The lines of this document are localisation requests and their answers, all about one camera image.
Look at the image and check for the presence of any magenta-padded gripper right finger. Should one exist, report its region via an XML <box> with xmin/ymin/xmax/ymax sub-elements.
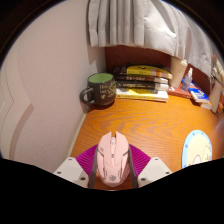
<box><xmin>127</xmin><ymin>144</ymin><xmax>173</xmax><ymax>190</ymax></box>

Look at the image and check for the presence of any white pleated curtain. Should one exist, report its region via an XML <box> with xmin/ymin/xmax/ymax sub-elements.
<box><xmin>87</xmin><ymin>0</ymin><xmax>221</xmax><ymax>78</ymax></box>

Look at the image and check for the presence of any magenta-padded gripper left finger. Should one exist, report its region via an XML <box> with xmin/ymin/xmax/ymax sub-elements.
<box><xmin>53</xmin><ymin>144</ymin><xmax>101</xmax><ymax>190</ymax></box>

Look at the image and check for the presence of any white vase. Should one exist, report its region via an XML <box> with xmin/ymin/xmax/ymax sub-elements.
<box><xmin>209</xmin><ymin>79</ymin><xmax>224</xmax><ymax>113</ymax></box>

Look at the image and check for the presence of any blue book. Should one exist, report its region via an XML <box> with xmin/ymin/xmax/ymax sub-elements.
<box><xmin>181</xmin><ymin>79</ymin><xmax>210</xmax><ymax>104</ymax></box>

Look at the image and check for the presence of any clear pump bottle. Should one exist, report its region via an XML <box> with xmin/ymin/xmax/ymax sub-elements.
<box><xmin>181</xmin><ymin>67</ymin><xmax>194</xmax><ymax>93</ymax></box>

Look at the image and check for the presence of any dark book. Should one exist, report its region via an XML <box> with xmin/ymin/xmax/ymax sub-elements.
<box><xmin>113</xmin><ymin>74</ymin><xmax>170</xmax><ymax>85</ymax></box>
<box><xmin>114</xmin><ymin>80</ymin><xmax>170</xmax><ymax>92</ymax></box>

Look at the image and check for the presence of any orange book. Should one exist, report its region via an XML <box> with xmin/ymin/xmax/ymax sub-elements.
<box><xmin>199</xmin><ymin>99</ymin><xmax>213</xmax><ymax>110</ymax></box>

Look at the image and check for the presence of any pink computer mouse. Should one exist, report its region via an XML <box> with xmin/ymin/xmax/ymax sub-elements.
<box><xmin>95</xmin><ymin>130</ymin><xmax>132</xmax><ymax>187</ymax></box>

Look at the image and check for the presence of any yellow and white book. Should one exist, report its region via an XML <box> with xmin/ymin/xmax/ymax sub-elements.
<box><xmin>115</xmin><ymin>87</ymin><xmax>170</xmax><ymax>103</ymax></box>

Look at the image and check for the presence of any dark mug with green inside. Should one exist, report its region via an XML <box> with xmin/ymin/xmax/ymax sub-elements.
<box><xmin>79</xmin><ymin>72</ymin><xmax>117</xmax><ymax>107</ymax></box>

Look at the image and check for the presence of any red-brown book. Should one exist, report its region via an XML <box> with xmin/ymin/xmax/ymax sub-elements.
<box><xmin>167</xmin><ymin>85</ymin><xmax>193</xmax><ymax>99</ymax></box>

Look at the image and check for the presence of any yellow and black book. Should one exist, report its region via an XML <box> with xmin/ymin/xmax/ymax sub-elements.
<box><xmin>112</xmin><ymin>64</ymin><xmax>174</xmax><ymax>80</ymax></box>

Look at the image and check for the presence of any round cartoon-print mouse pad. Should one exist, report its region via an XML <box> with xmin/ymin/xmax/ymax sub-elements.
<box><xmin>181</xmin><ymin>129</ymin><xmax>214</xmax><ymax>169</ymax></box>

